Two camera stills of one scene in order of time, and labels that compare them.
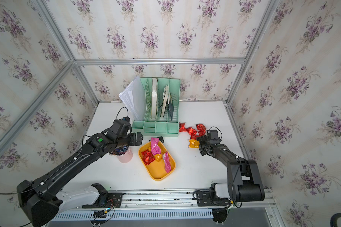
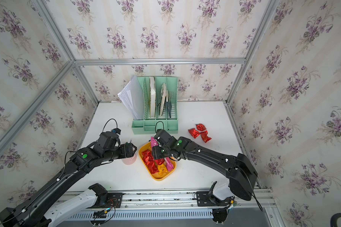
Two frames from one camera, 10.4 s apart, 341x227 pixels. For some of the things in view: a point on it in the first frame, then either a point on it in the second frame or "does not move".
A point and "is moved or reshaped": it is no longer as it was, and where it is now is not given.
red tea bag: [192, 132] does not move
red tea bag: [182, 128] to [160, 161]
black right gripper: [201, 139] to [155, 153]
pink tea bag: [167, 162] does not move
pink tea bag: [155, 146] does not move
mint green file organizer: [162, 108] does not move
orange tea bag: [158, 157] is moved or reshaped
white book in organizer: [154, 98] does not move
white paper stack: [134, 96] does not move
